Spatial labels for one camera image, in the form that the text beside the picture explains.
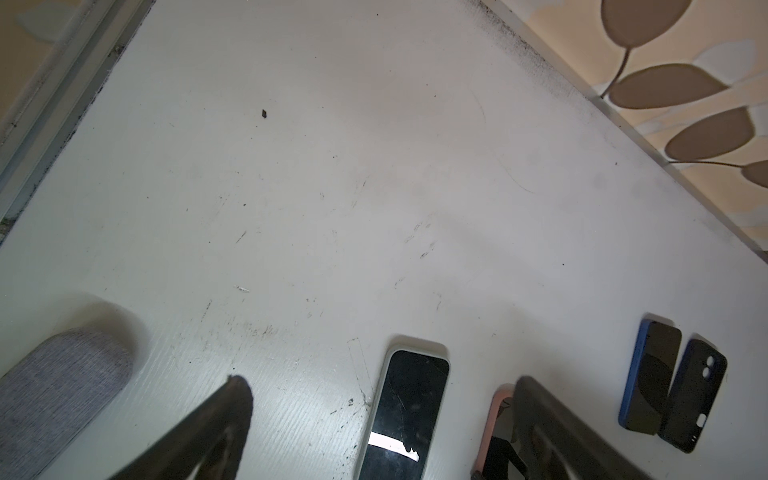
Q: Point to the black phone case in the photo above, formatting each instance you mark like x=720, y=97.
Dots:
x=694, y=389

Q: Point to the black phone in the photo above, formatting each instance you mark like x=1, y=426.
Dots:
x=404, y=415
x=649, y=378

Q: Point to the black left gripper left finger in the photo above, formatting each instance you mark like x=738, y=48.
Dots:
x=207, y=444

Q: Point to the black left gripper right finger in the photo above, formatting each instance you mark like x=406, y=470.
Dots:
x=553, y=443

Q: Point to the grey fabric pouch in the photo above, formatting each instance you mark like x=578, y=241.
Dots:
x=53, y=393

